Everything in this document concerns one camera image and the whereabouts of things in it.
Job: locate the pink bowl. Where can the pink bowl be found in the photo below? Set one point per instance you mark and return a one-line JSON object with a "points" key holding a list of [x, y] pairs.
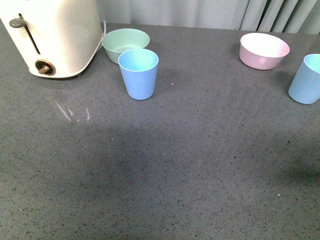
{"points": [[262, 51]]}

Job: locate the white two-slot toaster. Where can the white two-slot toaster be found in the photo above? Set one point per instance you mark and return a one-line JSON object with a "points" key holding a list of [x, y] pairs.
{"points": [[56, 38]]}

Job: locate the light blue plastic cup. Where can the light blue plastic cup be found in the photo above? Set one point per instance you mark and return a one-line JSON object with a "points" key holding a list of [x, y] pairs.
{"points": [[305, 87]]}

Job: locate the mint green bowl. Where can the mint green bowl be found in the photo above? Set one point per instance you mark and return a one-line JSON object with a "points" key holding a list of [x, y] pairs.
{"points": [[121, 40]]}

